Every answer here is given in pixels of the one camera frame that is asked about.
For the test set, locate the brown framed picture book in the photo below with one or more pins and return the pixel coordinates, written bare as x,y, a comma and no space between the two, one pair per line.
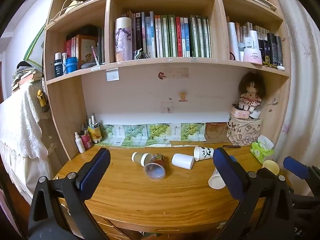
86,50

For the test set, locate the plain white paper cup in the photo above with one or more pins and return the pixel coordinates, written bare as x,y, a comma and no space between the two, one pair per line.
182,160

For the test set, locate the colourful patterned paper cup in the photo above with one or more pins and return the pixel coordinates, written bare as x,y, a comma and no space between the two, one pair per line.
156,167

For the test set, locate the brown paper cup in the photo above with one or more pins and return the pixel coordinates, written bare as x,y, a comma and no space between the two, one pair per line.
140,158

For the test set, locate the red books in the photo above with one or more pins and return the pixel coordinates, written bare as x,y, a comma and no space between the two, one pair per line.
69,47

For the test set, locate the white lace cloth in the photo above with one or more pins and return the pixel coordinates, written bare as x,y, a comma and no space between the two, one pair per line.
22,125

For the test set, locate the blue jar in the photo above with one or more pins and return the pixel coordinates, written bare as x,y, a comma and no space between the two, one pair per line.
72,65

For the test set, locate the brown printed card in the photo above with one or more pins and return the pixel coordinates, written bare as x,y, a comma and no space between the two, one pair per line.
216,133

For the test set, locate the yellow pen holder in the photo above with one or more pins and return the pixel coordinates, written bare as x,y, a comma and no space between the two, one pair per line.
95,132

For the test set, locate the white spray bottle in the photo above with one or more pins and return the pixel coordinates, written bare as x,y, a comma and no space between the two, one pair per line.
80,143

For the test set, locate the curly brown hair doll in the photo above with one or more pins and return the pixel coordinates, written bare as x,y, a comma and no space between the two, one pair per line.
251,90

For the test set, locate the green framed board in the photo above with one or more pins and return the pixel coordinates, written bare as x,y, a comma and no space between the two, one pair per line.
35,50

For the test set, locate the pink dotted box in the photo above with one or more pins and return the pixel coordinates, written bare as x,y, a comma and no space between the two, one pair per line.
238,112

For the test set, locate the green tissue pack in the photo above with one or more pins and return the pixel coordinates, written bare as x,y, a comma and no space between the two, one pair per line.
261,151

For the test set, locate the row of upright books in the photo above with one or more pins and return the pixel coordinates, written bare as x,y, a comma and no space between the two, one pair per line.
175,37

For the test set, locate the dark pen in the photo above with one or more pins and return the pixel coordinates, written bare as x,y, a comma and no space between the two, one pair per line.
231,146

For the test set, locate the wooden bookshelf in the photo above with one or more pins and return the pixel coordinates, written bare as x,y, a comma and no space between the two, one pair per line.
75,105

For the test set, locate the white floral curtain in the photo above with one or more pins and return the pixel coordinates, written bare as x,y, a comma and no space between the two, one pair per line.
302,80

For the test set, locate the white panda print cup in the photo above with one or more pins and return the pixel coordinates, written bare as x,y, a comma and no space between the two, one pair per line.
203,153

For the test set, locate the white cup with small print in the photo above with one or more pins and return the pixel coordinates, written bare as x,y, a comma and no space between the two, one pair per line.
216,180

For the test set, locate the pale yellow paper cup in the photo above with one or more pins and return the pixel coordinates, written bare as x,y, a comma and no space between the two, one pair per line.
271,167

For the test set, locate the black bottle white cap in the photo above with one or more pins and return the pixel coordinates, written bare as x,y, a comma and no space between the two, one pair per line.
58,67

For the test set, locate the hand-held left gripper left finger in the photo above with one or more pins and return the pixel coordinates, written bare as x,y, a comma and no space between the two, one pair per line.
96,170

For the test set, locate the stack of old books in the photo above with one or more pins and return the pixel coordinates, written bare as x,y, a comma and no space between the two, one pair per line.
26,76

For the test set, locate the yellow hanging tool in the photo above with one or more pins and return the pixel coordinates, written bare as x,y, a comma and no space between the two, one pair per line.
41,100

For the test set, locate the pink pen holder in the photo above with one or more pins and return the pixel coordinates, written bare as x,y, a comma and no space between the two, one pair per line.
87,141

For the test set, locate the tall white cosmetic bottle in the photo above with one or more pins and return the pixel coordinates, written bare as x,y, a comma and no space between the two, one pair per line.
233,42

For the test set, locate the grape print folding booklet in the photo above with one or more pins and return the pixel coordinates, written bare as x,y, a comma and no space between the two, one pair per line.
155,132

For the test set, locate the letter print storage box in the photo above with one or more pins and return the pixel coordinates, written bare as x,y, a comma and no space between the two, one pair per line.
243,132

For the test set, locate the pink cosmetic box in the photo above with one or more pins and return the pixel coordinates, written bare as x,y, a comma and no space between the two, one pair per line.
253,57

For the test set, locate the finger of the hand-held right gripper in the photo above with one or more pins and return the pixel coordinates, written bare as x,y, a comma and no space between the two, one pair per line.
296,167

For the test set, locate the black cosmetic bottles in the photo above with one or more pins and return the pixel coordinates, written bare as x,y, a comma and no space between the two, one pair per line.
273,48

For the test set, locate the striped folded cloth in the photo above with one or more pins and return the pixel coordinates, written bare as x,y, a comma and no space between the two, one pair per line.
140,54

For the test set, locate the small white bottle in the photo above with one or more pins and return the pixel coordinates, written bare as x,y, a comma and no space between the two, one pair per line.
64,62

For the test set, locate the floral print cylinder tube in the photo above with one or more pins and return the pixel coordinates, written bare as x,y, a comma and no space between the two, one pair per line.
123,40

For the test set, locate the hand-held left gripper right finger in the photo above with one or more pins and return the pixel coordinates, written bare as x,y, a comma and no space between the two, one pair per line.
228,172

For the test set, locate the white label card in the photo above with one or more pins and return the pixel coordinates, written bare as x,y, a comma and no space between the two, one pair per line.
112,75

